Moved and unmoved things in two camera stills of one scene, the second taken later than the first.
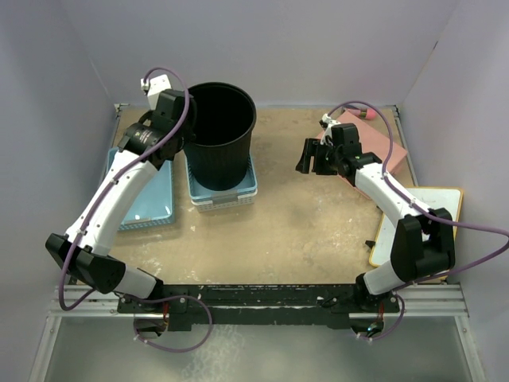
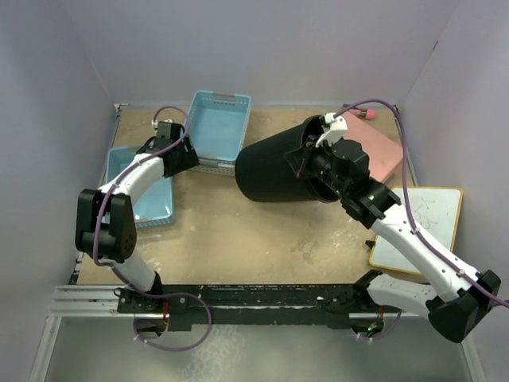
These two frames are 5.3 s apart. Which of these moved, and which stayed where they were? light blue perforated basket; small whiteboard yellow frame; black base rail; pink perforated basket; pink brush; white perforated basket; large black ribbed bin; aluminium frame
Moved: white perforated basket; large black ribbed bin
Stayed: pink brush; pink perforated basket; black base rail; light blue perforated basket; small whiteboard yellow frame; aluminium frame
